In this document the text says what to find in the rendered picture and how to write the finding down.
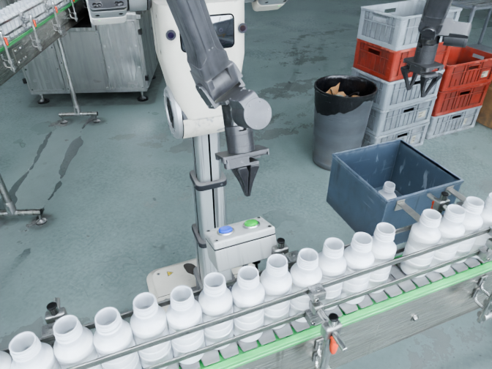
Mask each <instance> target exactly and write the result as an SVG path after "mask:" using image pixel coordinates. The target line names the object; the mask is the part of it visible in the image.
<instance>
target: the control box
mask: <svg viewBox="0 0 492 369"><path fill-rule="evenodd" d="M253 219H254V220H257V221H258V224H257V225H254V226H245V221H246V220H244V221H241V222H238V223H233V224H230V225H227V226H231V227H232V231H231V232H228V233H225V234H222V233H219V228H221V227H222V226H221V227H219V228H213V229H210V230H207V231H205V232H204V234H205V237H206V247H207V252H208V257H209V260H210V261H211V262H212V264H213V265H214V266H215V268H216V270H217V271H218V272H223V271H226V270H229V269H233V268H236V267H240V266H248V264H250V263H253V264H255V268H256V269H257V270H258V264H260V263H261V260H263V259H265V258H268V257H269V256H271V254H272V246H275V245H277V243H276V236H275V227H274V226H273V225H271V224H270V223H268V222H267V221H266V220H265V219H264V218H262V217H256V218H253Z"/></svg>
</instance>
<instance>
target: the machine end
mask: <svg viewBox="0 0 492 369"><path fill-rule="evenodd" d="M18 1H21V0H0V5H1V9H2V8H5V7H6V6H10V4H14V3H15V2H18ZM61 40H62V43H63V46H64V51H65V54H66V57H67V63H68V66H69V68H70V74H71V77H72V82H73V85H74V88H75V93H98V92H140V93H141V96H140V97H138V98H137V100H138V101H140V102H144V101H147V100H148V99H149V98H148V97H147V96H144V92H147V90H148V88H149V85H150V83H151V81H152V79H155V78H156V76H155V75H154V72H155V70H156V67H157V64H158V62H159V60H158V57H157V53H156V50H155V44H154V33H153V27H152V17H151V10H143V11H133V12H129V11H128V12H127V19H126V21H125V22H124V23H112V24H103V25H94V24H92V22H91V21H90V17H89V14H88V15H86V16H85V17H84V18H82V19H81V20H80V21H79V22H77V23H76V24H75V25H74V26H73V27H72V28H71V29H69V30H68V31H67V35H65V36H64V37H62V38H61ZM22 72H23V76H24V78H23V79H22V80H23V83H26V85H27V87H28V90H29V91H30V93H31V94H38V95H40V96H41V99H40V100H38V101H37V103H38V104H46V103H49V102H50V100H49V99H47V98H44V97H43V95H44V94H70V90H69V86H68V83H67V79H66V75H65V72H64V68H63V64H62V60H61V57H60V53H59V49H58V45H57V42H56V41H55V42H54V43H52V44H51V45H50V46H49V47H47V48H46V49H45V50H44V51H43V52H42V53H40V54H39V55H38V56H37V57H35V58H34V59H33V60H32V61H30V62H29V63H28V64H27V65H26V66H25V67H23V68H22Z"/></svg>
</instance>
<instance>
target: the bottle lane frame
mask: <svg viewBox="0 0 492 369"><path fill-rule="evenodd" d="M467 267H468V266H467ZM453 270H454V269H453ZM454 271H455V270H454ZM440 275H441V274H440ZM484 275H488V277H487V280H486V281H485V282H484V284H483V288H484V289H485V290H486V291H487V292H488V293H489V294H491V292H492V261H489V262H486V263H484V264H482V263H481V262H480V265H479V266H475V267H472V268H470V267H468V269H467V270H465V271H462V272H456V271H455V274H454V275H451V276H449V277H444V276H443V275H441V276H442V277H443V278H442V279H441V280H437V281H435V282H431V281H430V280H428V281H429V284H427V285H425V286H421V287H418V286H417V285H415V284H414V285H415V286H416V288H415V289H413V290H411V291H407V292H404V291H403V290H402V289H401V288H400V290H401V291H402V294H399V295H397V296H395V297H390V296H388V295H387V294H386V295H387V299H386V300H384V301H381V302H378V303H376V302H374V301H373V300H372V299H371V300H372V302H373V304H372V305H370V306H367V307H364V308H360V307H359V306H358V305H357V304H356V306H357V307H358V309H357V310H356V311H354V312H352V313H348V314H345V313H344V312H343V311H342V310H341V309H340V311H341V313H342V316H340V317H339V320H340V322H341V324H342V325H343V327H342V330H341V334H340V336H341V338H342V339H343V341H344V343H345V344H346V345H347V347H348V351H346V352H342V351H341V350H340V348H339V346H338V349H337V351H336V353H335V354H330V358H329V364H328V366H330V367H332V369H335V368H337V367H340V366H341V365H345V364H346V363H349V362H352V361H354V360H356V359H359V358H361V357H364V356H366V355H368V354H371V353H373V352H375V351H378V350H380V349H383V348H385V347H388V346H391V345H392V344H394V343H397V342H400V341H402V340H405V339H406V338H410V337H412V336H414V335H417V334H419V333H421V332H424V331H426V330H428V329H431V328H433V327H436V326H438V325H440V324H443V323H445V322H448V321H451V320H453V319H454V318H457V317H460V316H462V315H465V314H467V313H470V312H472V311H474V310H477V309H479V308H481V307H479V306H478V305H477V304H476V303H475V302H474V297H473V298H472V294H473V293H474V290H475V289H476V288H479V287H480V286H478V285H477V284H478V283H479V281H480V278H481V277H482V276H484ZM291 328H292V331H293V334H292V335H289V336H286V337H284V338H279V337H278V336H277V335H276V334H275V333H274V335H275V341H272V342H271V343H267V344H265V345H261V344H260V343H259V341H258V340H256V342H257V345H258V346H257V348H253V349H251V350H249V351H246V352H243V351H242V350H241V348H240V347H239V346H238V349H239V354H237V355H235V356H232V357H229V358H227V359H223V356H222V355H221V353H220V352H219V357H220V361H219V362H216V363H213V364H211V365H207V366H204V364H203V363H202V361H201V360H199V364H200V368H199V369H316V367H315V362H313V361H312V360H313V353H314V352H316V351H317V349H316V350H315V349H314V347H315V342H316V340H318V339H320V338H322V335H321V333H320V331H321V324H319V325H316V326H313V325H312V326H310V328H308V329H305V330H302V331H300V332H296V331H295V329H294V328H293V327H291Z"/></svg>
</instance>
